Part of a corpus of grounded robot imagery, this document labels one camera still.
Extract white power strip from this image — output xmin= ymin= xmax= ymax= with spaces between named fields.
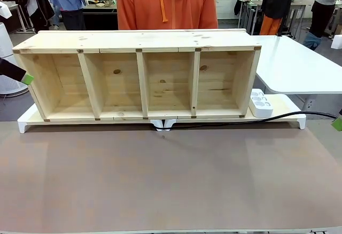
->
xmin=248 ymin=88 xmax=275 ymax=118

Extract black power cable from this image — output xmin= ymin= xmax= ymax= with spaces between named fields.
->
xmin=153 ymin=111 xmax=339 ymax=132

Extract person in dark coat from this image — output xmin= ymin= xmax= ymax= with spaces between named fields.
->
xmin=10 ymin=0 xmax=56 ymax=32

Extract white side table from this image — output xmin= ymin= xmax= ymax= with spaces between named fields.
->
xmin=250 ymin=35 xmax=342 ymax=95

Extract person in blue shirt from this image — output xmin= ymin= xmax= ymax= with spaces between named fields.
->
xmin=42 ymin=0 xmax=89 ymax=30

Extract person in grey top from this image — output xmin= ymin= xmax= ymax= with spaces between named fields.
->
xmin=303 ymin=0 xmax=340 ymax=51

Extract grey metal background table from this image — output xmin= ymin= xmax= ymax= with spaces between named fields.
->
xmin=234 ymin=0 xmax=307 ymax=36

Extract pine wood compartment shelf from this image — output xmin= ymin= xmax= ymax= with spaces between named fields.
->
xmin=12 ymin=28 xmax=262 ymax=122

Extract person in orange hoodie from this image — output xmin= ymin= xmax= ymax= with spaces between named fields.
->
xmin=116 ymin=0 xmax=219 ymax=30

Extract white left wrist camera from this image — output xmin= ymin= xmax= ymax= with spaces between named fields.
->
xmin=0 ymin=2 xmax=12 ymax=19

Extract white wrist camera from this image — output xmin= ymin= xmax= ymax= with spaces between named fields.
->
xmin=0 ymin=2 xmax=12 ymax=19
xmin=330 ymin=34 xmax=342 ymax=50

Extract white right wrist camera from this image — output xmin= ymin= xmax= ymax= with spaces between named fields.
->
xmin=330 ymin=34 xmax=342 ymax=50

